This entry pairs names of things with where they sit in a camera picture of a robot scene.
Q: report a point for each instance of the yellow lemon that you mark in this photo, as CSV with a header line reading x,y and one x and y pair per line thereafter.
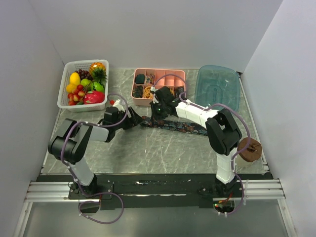
x,y
74,79
71,87

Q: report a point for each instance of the dark purple grapes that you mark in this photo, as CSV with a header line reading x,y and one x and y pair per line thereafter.
x,y
84,74

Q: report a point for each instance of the rolled yellow tie left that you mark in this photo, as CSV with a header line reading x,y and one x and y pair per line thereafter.
x,y
147,93

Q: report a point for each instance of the rolled dark patterned tie right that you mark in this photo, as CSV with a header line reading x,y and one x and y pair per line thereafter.
x,y
179,90

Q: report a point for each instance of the brown lidded white cup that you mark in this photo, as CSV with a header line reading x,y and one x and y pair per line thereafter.
x,y
252,153

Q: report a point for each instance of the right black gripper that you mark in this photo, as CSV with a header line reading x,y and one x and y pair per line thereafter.
x,y
155,117

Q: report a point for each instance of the red cherry bunch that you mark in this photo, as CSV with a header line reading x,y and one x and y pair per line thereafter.
x,y
76,97

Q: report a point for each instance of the teal translucent plastic tub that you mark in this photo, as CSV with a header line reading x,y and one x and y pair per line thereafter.
x,y
216,84

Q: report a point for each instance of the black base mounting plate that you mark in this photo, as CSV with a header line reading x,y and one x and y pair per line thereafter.
x,y
157,190

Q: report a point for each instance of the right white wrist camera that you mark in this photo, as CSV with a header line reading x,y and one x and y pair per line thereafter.
x,y
153,91

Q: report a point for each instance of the white plastic fruit basket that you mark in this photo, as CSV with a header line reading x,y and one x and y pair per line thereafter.
x,y
84,86

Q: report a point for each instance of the pink compartment organizer box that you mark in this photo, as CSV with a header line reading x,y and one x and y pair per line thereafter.
x,y
163,77

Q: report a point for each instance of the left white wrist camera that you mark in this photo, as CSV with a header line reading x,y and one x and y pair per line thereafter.
x,y
117,104

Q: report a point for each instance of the rolled dark patterned tie left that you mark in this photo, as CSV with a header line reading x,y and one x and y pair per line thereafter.
x,y
137,91

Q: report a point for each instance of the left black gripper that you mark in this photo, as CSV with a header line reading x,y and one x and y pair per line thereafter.
x,y
134,121

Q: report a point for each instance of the light green pear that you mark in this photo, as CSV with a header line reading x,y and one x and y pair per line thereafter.
x,y
85,82

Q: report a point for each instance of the rolled dark patterned tie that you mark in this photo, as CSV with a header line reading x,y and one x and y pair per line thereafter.
x,y
179,90
137,91

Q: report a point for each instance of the dark floral patterned necktie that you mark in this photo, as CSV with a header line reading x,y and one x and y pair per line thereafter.
x,y
184,127

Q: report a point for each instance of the pink dragon fruit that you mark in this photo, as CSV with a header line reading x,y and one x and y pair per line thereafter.
x,y
93,97

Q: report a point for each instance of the orange pineapple with leaves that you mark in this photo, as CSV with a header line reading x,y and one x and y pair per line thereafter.
x,y
98,72

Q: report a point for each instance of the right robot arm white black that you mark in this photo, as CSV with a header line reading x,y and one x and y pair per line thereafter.
x,y
223,132

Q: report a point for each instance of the yellow lemon upper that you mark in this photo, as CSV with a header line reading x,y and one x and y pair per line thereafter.
x,y
74,79

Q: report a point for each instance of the yellow lemon lower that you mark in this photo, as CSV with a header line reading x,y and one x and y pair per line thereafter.
x,y
71,87

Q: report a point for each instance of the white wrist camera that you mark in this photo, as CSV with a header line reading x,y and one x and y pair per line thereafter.
x,y
153,91
117,104

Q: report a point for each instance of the rolled dark green tie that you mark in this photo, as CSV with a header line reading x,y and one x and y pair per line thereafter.
x,y
140,79

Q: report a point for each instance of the aluminium rail frame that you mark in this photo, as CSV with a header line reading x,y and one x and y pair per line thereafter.
x,y
55,188

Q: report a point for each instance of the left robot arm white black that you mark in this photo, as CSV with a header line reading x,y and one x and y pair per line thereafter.
x,y
70,141

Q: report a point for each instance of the rolled colourful dotted tie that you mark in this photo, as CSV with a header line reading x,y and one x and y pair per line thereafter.
x,y
150,79

